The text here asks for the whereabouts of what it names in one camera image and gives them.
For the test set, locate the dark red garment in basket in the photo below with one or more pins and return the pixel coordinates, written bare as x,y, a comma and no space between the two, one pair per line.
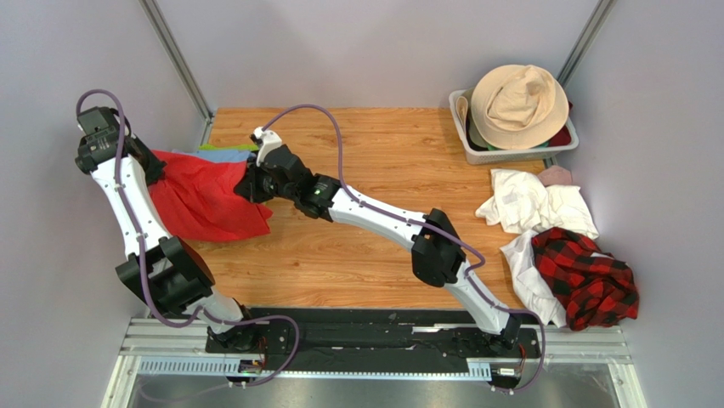
561,138

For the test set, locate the folded lime green shorts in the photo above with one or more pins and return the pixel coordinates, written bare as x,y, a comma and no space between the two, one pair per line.
247,147

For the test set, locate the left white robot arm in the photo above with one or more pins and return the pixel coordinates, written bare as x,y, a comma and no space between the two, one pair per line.
160,268

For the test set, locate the white crumpled shirt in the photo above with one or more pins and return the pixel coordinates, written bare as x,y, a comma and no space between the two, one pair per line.
524,206

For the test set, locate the beige bucket hat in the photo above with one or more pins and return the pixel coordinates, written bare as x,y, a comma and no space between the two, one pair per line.
518,106

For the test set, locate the aluminium frame rail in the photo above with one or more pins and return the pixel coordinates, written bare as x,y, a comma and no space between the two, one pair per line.
152,348

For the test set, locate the red black plaid shirt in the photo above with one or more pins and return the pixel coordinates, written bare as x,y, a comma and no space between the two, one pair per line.
594,287

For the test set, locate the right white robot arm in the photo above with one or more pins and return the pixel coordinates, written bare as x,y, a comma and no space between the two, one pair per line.
438,255

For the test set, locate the teal garment in basket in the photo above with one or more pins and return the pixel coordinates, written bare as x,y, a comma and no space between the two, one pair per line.
491,147

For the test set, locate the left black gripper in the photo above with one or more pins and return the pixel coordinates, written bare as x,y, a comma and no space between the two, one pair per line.
154,169

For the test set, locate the red t-shirt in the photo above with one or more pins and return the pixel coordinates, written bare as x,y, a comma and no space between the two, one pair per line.
196,201

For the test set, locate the pink garment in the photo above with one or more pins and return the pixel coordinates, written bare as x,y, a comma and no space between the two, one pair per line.
555,175

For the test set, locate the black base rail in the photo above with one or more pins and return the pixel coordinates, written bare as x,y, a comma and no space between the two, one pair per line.
390,341

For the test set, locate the white perforated plastic basket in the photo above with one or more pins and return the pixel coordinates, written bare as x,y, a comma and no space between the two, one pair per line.
484,157

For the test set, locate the folded light blue shirt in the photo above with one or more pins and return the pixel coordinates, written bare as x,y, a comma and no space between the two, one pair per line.
220,156

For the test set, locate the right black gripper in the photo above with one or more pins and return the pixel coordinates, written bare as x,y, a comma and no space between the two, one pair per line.
248,184

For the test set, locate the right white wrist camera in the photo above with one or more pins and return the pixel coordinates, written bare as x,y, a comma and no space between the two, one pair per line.
266,140

